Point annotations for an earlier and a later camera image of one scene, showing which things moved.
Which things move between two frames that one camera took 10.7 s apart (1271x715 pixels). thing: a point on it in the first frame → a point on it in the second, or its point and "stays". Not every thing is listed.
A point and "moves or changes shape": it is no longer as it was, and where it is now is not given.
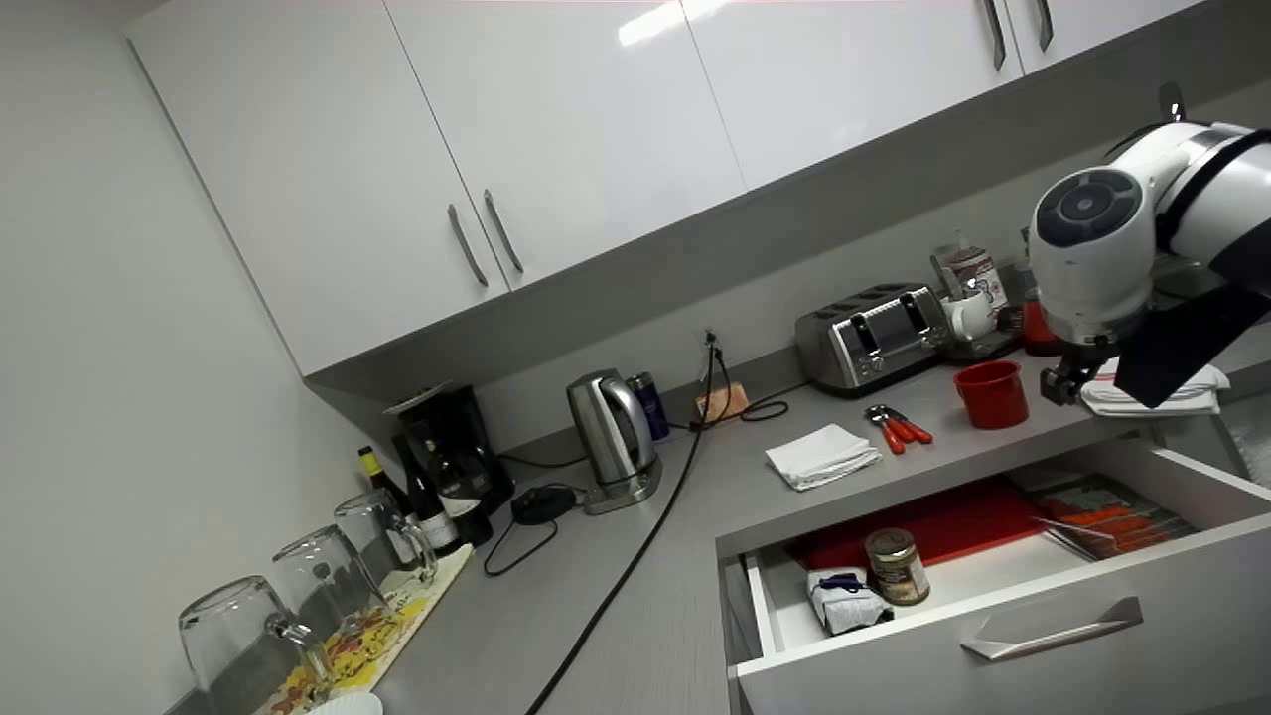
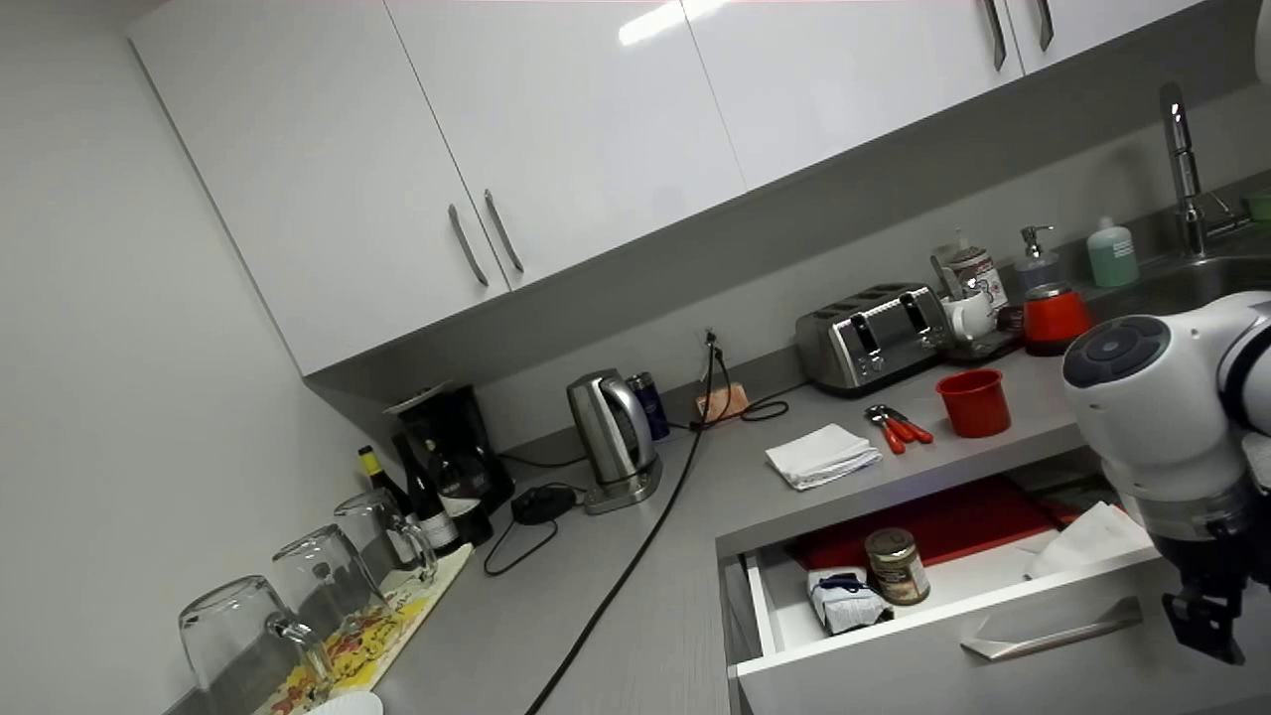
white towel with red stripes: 1196,394 moves or changes shape
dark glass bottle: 379,481 stays
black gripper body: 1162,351 → 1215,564
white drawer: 1106,587 stays
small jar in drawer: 895,564 stays
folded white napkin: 825,453 stays
